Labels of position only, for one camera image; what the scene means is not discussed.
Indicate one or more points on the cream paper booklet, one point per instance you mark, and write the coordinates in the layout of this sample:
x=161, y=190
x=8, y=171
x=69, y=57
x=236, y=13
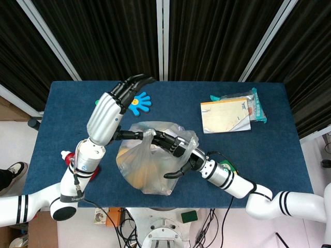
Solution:
x=223, y=116

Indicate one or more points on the blue felt table cover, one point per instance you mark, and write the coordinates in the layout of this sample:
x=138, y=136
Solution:
x=258, y=155

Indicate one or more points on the red ketchup bottle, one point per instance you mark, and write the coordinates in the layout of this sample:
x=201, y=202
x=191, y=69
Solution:
x=67, y=158

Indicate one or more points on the white partition frame post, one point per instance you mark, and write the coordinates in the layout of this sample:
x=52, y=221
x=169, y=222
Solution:
x=269, y=38
x=49, y=38
x=161, y=38

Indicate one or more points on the dark grey table leg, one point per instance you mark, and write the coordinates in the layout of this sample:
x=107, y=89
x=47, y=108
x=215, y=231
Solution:
x=34, y=124

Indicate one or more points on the small printed sticker packet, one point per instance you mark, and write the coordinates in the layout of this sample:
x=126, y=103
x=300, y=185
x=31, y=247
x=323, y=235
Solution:
x=99, y=217

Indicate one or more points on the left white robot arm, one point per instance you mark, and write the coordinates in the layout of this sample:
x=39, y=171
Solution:
x=88, y=157

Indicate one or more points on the clear plastic bag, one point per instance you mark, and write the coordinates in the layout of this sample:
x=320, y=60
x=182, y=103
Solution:
x=147, y=170

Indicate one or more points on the black power adapter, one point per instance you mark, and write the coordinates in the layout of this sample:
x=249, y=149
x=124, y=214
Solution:
x=326, y=163

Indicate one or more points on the black pleated curtain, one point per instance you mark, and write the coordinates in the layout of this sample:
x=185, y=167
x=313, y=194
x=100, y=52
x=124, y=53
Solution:
x=310, y=64
x=103, y=38
x=20, y=51
x=212, y=38

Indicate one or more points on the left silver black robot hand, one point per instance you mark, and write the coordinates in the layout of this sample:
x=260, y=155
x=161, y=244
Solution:
x=103, y=121

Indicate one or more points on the thin black bar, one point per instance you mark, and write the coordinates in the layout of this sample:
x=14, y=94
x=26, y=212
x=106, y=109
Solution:
x=282, y=240

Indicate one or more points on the green yellow small container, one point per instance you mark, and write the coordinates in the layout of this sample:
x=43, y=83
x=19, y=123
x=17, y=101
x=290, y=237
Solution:
x=230, y=165

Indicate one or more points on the dark green block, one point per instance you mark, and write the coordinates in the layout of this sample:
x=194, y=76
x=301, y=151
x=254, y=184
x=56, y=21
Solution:
x=189, y=216

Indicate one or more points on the orange box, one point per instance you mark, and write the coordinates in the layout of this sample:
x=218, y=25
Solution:
x=113, y=217

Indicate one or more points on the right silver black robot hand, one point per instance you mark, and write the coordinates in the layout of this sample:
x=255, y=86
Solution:
x=172, y=144

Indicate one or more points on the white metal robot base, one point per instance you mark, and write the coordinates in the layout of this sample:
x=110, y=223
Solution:
x=163, y=232

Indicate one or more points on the blue green hand clapper toy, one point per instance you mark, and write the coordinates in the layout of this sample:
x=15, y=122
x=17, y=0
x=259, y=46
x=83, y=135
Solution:
x=141, y=103

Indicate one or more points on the brown cardboard sheet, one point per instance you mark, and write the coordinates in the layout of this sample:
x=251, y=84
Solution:
x=42, y=233

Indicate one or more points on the teal clear snack packet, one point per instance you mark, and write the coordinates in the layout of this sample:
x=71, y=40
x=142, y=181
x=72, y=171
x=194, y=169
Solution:
x=257, y=108

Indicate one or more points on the black trouser leg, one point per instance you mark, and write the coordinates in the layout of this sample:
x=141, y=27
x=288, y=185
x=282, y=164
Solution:
x=4, y=179

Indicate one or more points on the white partition frame rail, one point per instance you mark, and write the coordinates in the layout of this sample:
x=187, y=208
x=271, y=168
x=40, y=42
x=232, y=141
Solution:
x=315, y=134
x=15, y=99

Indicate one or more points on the black white sneaker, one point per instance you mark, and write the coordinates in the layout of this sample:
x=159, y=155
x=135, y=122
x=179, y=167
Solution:
x=18, y=169

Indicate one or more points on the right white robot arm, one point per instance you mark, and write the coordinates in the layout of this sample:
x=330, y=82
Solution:
x=232, y=183

